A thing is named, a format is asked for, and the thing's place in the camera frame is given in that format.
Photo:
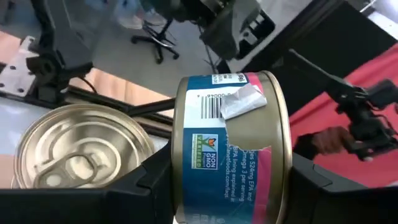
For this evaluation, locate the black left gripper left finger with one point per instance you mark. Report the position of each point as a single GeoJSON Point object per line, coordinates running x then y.
{"type": "Point", "coordinates": [77, 207]}

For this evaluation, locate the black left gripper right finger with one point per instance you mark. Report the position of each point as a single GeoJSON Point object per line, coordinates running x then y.
{"type": "Point", "coordinates": [342, 205]}

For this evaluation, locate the blue pink salmon can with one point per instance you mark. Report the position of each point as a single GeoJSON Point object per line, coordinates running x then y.
{"type": "Point", "coordinates": [77, 140]}

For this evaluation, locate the salmon can torn label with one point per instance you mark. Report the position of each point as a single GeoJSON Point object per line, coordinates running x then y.
{"type": "Point", "coordinates": [217, 171]}

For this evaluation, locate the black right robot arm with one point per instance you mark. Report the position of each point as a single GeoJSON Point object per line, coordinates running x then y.
{"type": "Point", "coordinates": [59, 46]}

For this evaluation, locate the black office chair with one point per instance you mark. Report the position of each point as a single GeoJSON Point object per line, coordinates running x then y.
{"type": "Point", "coordinates": [159, 49]}

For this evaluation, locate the person's hand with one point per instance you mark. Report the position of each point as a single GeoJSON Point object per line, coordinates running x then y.
{"type": "Point", "coordinates": [326, 141]}

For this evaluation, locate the black electronics box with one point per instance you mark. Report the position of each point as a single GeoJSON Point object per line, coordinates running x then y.
{"type": "Point", "coordinates": [258, 37]}

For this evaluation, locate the large black panel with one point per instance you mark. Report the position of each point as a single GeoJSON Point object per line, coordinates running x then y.
{"type": "Point", "coordinates": [326, 46]}

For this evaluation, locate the silver mounting plate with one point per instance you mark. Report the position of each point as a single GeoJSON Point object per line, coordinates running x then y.
{"type": "Point", "coordinates": [15, 77]}

